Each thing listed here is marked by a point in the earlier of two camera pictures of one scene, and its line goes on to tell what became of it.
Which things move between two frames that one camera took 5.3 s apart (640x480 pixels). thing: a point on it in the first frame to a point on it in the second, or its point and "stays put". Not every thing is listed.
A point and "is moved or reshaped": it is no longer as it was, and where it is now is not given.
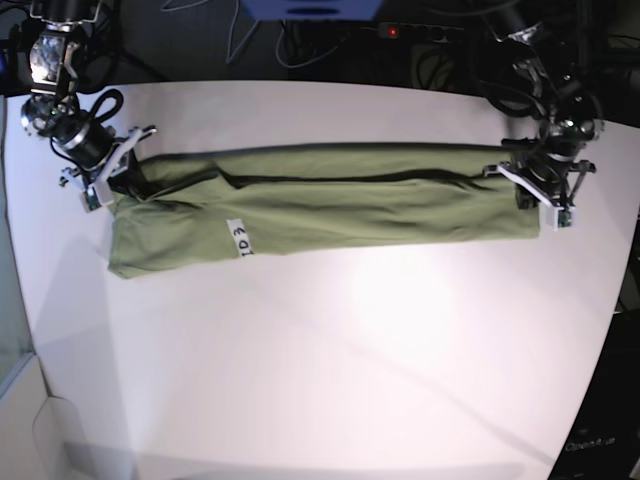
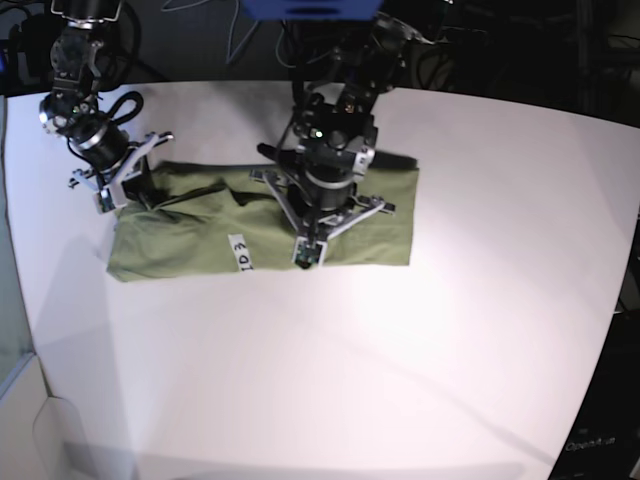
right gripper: (551, 177) to (322, 206)
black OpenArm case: (604, 439) stays put
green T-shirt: (236, 203) is moved or reshaped
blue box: (312, 10) stays put
